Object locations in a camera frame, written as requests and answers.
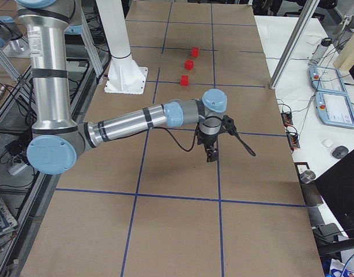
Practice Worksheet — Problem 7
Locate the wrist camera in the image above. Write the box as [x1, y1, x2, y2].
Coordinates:
[221, 115, 237, 136]

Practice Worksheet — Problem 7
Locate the white pedestal column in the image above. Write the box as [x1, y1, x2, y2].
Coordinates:
[96, 0, 148, 95]

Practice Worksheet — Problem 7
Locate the handheld scanner device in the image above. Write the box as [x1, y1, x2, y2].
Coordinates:
[307, 37, 333, 66]

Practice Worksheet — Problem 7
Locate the black computer mouse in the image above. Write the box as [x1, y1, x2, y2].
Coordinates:
[332, 145, 349, 159]

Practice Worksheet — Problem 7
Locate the lower teach pendant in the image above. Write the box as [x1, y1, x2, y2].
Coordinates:
[315, 91, 354, 129]

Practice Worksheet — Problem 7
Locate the red block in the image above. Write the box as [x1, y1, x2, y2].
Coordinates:
[184, 59, 194, 70]
[191, 47, 200, 58]

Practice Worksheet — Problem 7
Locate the aluminium frame post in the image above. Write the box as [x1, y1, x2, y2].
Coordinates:
[269, 0, 320, 89]

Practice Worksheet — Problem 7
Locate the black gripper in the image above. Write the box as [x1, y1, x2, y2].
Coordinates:
[197, 131, 219, 162]

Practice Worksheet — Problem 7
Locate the metal cup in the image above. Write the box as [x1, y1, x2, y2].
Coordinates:
[299, 169, 317, 184]

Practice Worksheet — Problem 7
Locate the teach pendant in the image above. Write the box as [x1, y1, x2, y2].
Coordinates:
[309, 65, 347, 93]
[315, 91, 354, 129]

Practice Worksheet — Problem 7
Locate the stack of books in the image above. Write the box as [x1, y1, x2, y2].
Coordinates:
[0, 197, 18, 250]

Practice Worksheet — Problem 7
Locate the camera cable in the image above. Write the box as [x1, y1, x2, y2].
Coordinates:
[159, 123, 257, 158]

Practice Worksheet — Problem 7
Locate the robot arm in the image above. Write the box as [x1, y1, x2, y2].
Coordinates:
[17, 1, 228, 175]

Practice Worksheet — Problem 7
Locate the upper teach pendant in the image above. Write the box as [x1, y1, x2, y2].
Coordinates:
[309, 65, 347, 93]

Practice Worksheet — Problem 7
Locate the black monitor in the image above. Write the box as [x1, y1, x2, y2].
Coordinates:
[315, 149, 354, 256]

